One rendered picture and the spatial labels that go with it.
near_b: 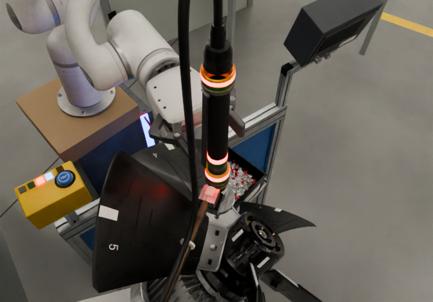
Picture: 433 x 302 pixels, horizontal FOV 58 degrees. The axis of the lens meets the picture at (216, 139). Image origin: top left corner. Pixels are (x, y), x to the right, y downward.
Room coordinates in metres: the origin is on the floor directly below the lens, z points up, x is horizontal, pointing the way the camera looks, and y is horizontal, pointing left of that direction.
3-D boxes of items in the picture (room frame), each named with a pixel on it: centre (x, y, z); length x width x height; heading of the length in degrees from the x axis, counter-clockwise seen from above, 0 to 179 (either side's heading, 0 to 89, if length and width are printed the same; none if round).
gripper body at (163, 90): (0.43, 0.06, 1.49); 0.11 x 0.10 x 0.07; 34
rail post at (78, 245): (0.45, 0.47, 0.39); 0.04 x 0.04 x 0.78; 34
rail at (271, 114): (0.69, 0.12, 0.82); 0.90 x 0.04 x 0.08; 124
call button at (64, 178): (0.50, 0.41, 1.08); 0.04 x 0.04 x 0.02
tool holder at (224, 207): (0.33, 0.00, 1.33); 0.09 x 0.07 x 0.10; 159
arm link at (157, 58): (0.48, 0.09, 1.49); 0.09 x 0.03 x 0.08; 124
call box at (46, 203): (0.47, 0.44, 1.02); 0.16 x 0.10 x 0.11; 124
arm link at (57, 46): (0.89, 0.40, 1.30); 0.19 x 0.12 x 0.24; 131
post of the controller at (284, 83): (0.93, -0.24, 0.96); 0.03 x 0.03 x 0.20; 34
